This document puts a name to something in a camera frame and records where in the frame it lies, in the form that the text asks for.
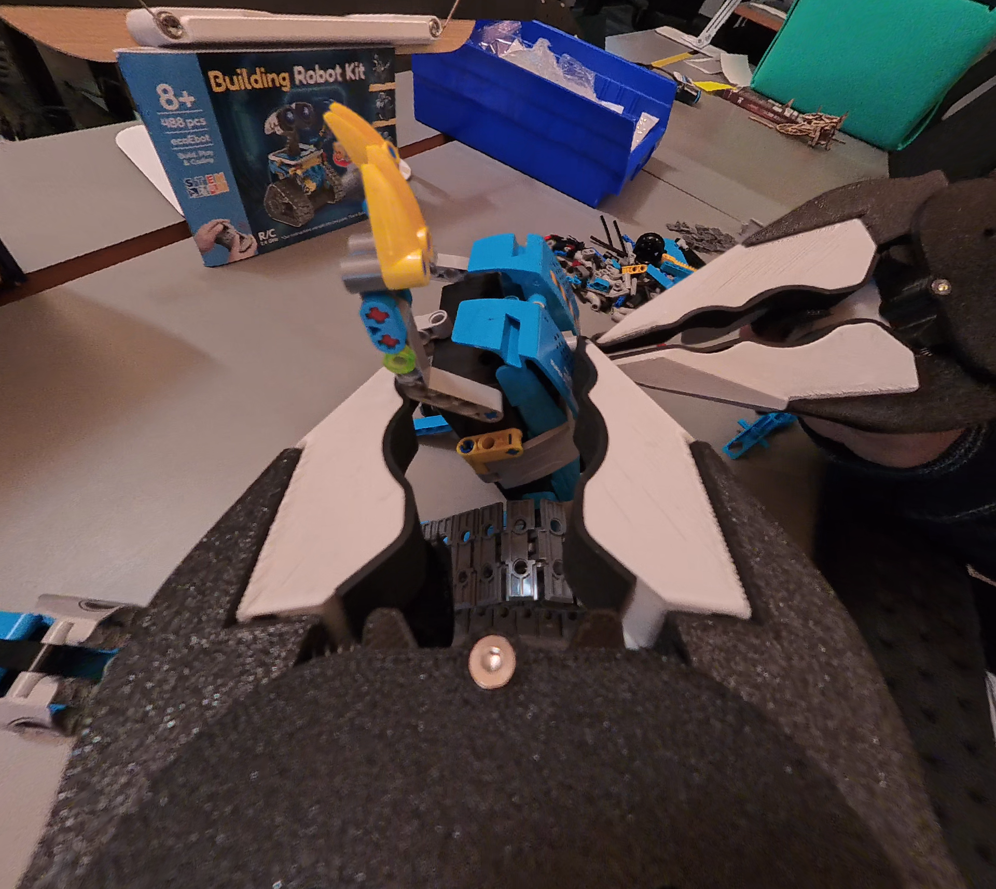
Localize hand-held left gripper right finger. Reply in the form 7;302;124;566
564;345;753;626

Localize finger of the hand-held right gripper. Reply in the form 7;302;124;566
597;217;883;355
620;322;924;414

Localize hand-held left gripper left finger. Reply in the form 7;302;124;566
237;365;424;626

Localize pile of small building pieces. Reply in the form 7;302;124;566
542;217;764;314

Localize blue tracked toy robot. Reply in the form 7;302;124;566
338;101;605;626

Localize person's right forearm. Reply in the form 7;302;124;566
818;430;996;587

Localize grey desk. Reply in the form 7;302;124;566
1;26;935;889

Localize person's right hand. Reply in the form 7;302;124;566
797;415;985;482

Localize blue racket-shaped piece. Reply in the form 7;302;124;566
723;412;798;459

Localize teal plastic tub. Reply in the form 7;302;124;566
751;0;996;154

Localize blue plastic bin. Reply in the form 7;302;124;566
411;18;681;209

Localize blue grey small assembly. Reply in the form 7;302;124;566
1;594;144;738

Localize clear plastic bags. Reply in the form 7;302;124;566
467;26;662;143

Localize small robot kit box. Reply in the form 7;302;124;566
116;46;401;271

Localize white paper sheet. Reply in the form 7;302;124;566
114;124;191;221

